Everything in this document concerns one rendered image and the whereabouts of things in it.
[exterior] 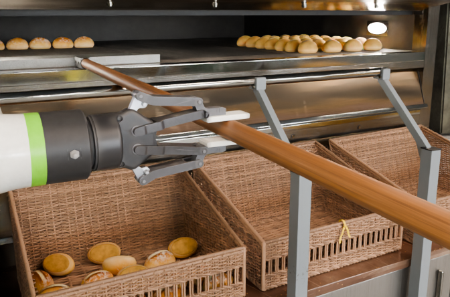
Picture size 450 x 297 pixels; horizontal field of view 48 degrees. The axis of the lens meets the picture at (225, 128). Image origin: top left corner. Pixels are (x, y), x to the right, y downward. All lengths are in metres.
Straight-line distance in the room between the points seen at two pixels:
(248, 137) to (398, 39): 1.92
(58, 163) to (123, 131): 0.10
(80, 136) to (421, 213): 0.40
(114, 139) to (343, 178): 0.29
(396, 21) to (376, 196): 2.09
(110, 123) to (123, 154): 0.05
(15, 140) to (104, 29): 2.68
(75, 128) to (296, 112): 1.42
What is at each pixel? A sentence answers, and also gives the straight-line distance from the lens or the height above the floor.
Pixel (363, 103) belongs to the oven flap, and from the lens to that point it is 2.19.
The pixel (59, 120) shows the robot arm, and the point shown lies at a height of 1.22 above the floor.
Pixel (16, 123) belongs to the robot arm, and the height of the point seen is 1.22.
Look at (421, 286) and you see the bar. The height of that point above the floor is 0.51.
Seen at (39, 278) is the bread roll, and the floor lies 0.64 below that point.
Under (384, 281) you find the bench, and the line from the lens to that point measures 1.74.
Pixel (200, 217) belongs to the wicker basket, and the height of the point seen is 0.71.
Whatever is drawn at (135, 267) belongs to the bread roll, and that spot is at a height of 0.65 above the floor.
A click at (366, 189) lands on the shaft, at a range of 0.50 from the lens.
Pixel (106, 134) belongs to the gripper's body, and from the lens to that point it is 0.65.
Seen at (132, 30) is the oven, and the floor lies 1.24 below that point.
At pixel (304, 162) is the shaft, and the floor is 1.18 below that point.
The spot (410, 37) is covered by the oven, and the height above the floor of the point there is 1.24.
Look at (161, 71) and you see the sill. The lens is 1.70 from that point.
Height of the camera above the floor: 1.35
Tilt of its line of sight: 13 degrees down
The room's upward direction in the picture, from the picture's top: straight up
